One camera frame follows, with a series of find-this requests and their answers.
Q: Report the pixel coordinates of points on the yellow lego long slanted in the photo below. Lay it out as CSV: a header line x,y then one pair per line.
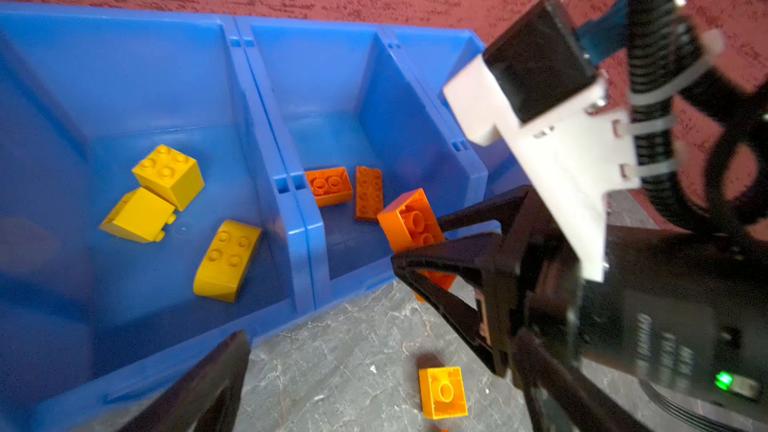
x,y
227,260

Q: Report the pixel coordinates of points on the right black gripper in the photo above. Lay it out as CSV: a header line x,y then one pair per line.
x,y
677,311

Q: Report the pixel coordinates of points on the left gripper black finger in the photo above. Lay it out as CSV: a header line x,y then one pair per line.
x,y
206,398

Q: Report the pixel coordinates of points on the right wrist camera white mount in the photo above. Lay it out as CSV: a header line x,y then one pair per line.
x,y
534,88

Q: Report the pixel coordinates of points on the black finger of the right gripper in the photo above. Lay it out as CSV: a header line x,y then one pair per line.
x,y
502,208
464,282

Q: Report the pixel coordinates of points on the yellow lego top small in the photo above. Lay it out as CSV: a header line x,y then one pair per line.
x,y
171,175

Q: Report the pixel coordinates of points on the blue three-compartment bin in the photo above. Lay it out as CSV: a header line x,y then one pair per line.
x,y
91,322

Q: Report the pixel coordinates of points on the small orange yellow lego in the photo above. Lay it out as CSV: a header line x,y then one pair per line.
x,y
442,393

